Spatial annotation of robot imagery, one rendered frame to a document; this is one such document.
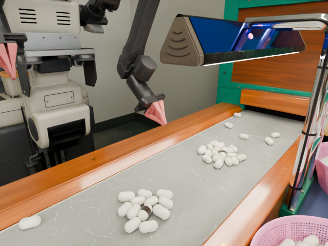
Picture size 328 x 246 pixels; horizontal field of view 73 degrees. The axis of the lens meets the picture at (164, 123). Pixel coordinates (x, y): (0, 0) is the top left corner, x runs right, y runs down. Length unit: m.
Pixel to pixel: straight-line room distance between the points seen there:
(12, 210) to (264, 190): 0.53
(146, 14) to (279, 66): 0.64
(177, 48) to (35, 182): 0.45
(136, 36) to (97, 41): 1.98
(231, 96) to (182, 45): 0.88
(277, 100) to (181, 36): 0.76
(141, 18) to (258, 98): 0.62
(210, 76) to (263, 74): 1.13
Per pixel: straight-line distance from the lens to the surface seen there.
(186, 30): 0.35
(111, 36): 2.82
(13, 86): 1.29
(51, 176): 0.62
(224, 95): 1.22
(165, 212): 0.47
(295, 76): 1.10
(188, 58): 0.34
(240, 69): 1.18
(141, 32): 0.76
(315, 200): 0.74
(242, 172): 0.65
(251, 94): 1.09
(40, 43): 0.96
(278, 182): 0.60
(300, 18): 0.51
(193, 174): 0.61
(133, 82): 0.75
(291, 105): 1.05
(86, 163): 0.64
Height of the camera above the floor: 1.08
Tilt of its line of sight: 21 degrees down
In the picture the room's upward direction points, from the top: straight up
